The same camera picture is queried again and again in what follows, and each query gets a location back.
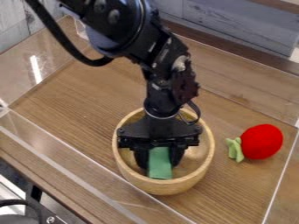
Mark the clear acrylic front wall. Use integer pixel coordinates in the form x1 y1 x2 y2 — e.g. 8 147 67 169
0 109 195 224

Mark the green rectangular block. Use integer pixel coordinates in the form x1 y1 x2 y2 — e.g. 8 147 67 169
147 147 173 179

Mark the red plush tomato toy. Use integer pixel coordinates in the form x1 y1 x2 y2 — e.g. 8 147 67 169
225 124 284 163

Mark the black table frame bracket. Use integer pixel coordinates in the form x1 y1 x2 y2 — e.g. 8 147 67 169
0 183 68 224

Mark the brown wooden bowl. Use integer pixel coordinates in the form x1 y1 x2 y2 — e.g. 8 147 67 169
112 108 215 196

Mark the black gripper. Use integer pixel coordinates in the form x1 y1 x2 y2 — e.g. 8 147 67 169
116 115 203 170

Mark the clear acrylic corner bracket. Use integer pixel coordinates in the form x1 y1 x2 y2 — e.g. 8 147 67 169
73 19 89 40

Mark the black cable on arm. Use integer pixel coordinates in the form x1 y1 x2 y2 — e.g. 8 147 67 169
24 0 115 67

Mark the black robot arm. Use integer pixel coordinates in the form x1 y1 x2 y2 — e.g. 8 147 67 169
60 0 201 169

